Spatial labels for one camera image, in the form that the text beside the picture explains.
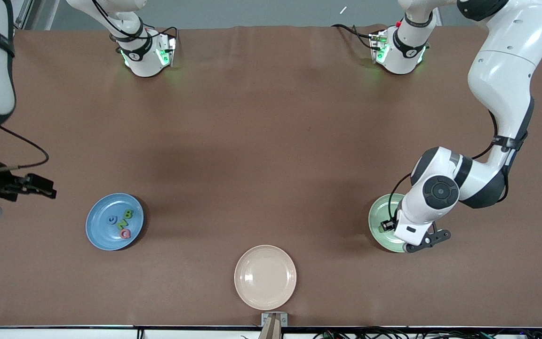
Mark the green plastic plate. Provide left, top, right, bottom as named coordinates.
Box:
left=368, top=194, right=410, bottom=253

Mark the blue plastic plate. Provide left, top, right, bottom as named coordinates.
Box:
left=86, top=193, right=144, bottom=251

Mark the beige plastic plate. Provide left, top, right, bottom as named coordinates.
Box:
left=234, top=245, right=297, bottom=311

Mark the brown table cover mat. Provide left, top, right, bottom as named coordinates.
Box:
left=0, top=24, right=542, bottom=329

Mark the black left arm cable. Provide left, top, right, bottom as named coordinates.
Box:
left=388, top=109, right=498, bottom=222

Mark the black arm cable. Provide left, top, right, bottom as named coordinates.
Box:
left=388, top=109, right=498, bottom=222
left=0, top=125, right=49, bottom=171

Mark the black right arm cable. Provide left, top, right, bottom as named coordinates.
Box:
left=0, top=125, right=49, bottom=171

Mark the black floor cable bundle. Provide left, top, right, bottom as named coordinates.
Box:
left=312, top=326, right=542, bottom=339

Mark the grey metal mount bracket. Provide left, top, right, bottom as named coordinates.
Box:
left=261, top=312, right=288, bottom=327

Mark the brown camera post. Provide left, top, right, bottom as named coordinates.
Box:
left=258, top=315, right=283, bottom=339

